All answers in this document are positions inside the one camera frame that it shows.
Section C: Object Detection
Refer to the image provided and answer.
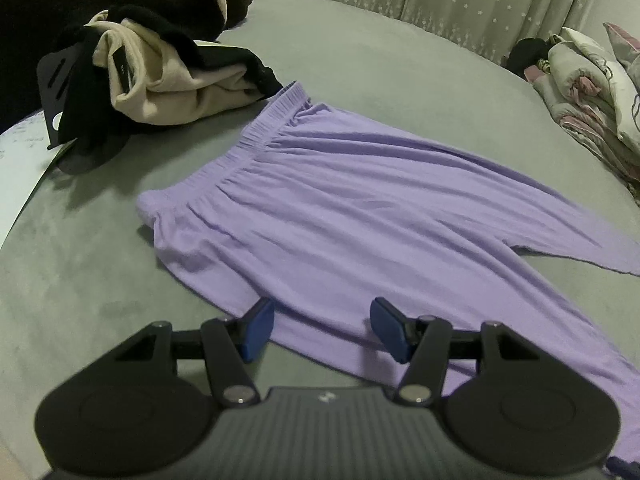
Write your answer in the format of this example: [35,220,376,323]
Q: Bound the purple pants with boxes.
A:
[137,84,639,460]

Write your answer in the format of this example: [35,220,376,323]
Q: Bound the white paper sheet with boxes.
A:
[0,110,66,244]

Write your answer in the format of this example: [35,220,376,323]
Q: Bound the folded floral quilt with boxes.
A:
[529,34,639,198]

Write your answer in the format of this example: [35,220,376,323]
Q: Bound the black garment by curtain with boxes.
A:
[504,38,550,78]

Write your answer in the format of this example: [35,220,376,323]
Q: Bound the white floral pillow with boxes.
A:
[562,27,639,156]

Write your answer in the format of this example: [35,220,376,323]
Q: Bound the black and beige jacket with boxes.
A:
[1,0,281,174]

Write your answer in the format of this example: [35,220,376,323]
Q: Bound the pink grey pillow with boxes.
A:
[603,22,640,54]

